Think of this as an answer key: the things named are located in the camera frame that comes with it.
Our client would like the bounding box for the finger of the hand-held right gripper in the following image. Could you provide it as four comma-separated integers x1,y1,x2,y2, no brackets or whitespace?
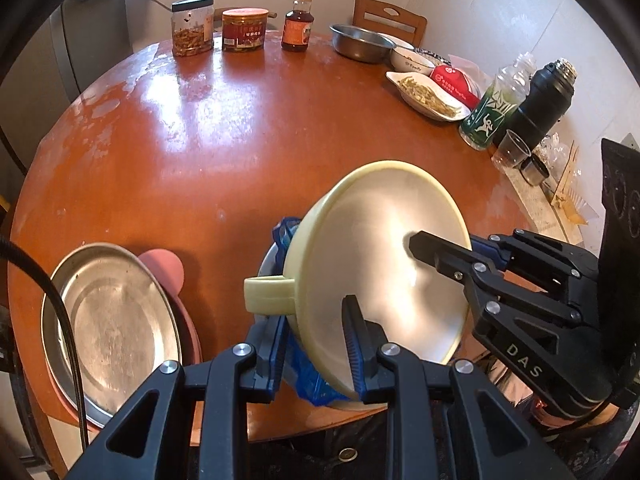
470,229,583,286
408,231,576,323

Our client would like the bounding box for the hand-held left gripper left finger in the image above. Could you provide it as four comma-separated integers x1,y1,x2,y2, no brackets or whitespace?
65,312,290,480

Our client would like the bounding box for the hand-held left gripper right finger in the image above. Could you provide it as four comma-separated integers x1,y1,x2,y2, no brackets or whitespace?
341,295,576,480

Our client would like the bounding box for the blue ribbed plastic dish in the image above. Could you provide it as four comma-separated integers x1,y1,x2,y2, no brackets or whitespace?
271,216,361,407

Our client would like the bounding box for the cream bowl with handles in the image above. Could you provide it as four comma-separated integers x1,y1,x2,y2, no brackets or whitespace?
243,160,475,403

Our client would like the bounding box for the pink bear-shaped plate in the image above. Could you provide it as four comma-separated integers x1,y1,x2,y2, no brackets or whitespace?
47,247,203,433

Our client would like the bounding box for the shallow steel plate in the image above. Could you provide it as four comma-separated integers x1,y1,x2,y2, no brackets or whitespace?
41,242,183,423

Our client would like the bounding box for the thermos cap cup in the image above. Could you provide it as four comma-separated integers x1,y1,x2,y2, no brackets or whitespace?
519,152,551,186

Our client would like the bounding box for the clear plastic cup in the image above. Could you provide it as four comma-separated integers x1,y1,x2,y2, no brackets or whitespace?
491,129,532,170

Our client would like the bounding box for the clear plastic bag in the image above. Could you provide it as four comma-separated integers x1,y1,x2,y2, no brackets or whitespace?
540,132,601,226

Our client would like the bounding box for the green label plastic bottle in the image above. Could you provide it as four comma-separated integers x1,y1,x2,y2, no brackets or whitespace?
459,52,537,151

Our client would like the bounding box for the black thermos flask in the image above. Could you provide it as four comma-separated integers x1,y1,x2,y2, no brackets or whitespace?
492,60,578,153

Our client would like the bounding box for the white oblong dish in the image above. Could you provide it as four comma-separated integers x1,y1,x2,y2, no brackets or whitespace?
385,70,472,122

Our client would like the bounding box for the red tissue packet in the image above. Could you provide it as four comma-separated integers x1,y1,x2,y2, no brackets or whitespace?
430,64,483,103

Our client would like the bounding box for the white patterned ceramic bowl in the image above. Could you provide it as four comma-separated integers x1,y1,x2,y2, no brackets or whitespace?
390,45,437,73

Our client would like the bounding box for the small steel bowl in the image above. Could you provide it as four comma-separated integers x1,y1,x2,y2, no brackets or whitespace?
329,23,396,63

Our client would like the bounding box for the brown wooden chair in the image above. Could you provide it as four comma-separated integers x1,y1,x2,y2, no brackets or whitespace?
353,0,428,48

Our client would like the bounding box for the brown sauce bottle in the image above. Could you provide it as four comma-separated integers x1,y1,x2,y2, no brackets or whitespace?
281,0,315,52

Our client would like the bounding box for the red lidded jar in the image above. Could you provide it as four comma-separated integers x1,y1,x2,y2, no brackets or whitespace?
221,7,271,53

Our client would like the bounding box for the clear jar with black lid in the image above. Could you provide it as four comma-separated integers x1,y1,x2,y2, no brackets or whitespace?
171,0,216,58

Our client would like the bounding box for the grey refrigerator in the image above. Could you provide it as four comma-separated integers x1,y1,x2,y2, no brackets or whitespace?
47,0,133,106

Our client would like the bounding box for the thick black cable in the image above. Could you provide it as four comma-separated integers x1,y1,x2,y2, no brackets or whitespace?
0,232,91,448

